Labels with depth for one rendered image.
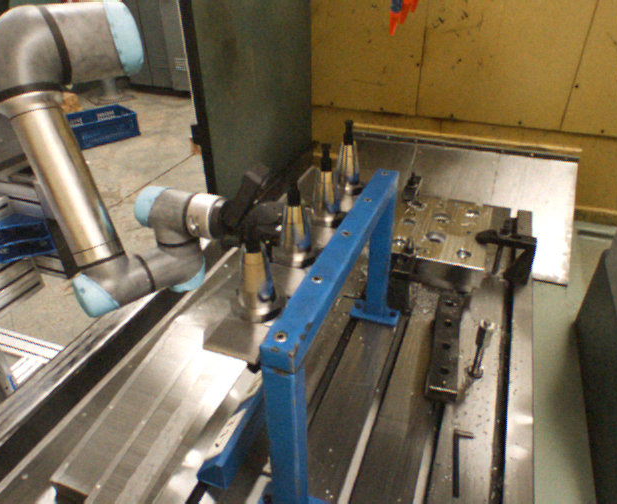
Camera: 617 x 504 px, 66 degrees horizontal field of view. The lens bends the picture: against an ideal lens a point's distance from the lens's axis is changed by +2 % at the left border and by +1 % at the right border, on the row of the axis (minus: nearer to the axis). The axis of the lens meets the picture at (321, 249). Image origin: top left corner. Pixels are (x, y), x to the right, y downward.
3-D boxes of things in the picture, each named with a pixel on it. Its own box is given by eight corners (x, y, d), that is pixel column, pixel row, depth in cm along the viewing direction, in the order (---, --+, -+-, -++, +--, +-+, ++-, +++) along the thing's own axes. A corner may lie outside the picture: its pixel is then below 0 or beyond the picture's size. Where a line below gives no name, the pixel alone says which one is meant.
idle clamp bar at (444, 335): (422, 412, 79) (427, 386, 76) (433, 314, 100) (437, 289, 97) (453, 419, 78) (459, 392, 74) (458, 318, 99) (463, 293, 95)
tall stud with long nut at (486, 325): (465, 377, 86) (478, 323, 78) (467, 366, 88) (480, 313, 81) (481, 381, 85) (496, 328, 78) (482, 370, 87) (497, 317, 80)
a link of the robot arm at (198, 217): (208, 186, 81) (180, 207, 75) (231, 189, 80) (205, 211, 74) (214, 223, 85) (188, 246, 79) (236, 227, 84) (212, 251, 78)
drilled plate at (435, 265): (375, 266, 108) (376, 248, 105) (402, 210, 130) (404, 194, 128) (479, 288, 101) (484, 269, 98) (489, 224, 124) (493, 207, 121)
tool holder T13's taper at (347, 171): (354, 188, 77) (356, 149, 73) (329, 184, 78) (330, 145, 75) (363, 178, 80) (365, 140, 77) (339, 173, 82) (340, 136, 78)
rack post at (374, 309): (348, 317, 99) (354, 189, 83) (356, 301, 103) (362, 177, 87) (395, 328, 96) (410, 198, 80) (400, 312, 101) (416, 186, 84)
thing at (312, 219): (336, 239, 69) (336, 224, 67) (299, 230, 71) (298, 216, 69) (352, 219, 73) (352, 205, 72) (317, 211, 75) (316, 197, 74)
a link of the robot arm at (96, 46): (-21, 38, 108) (39, -3, 69) (51, 32, 116) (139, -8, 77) (3, 94, 113) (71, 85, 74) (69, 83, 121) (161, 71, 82)
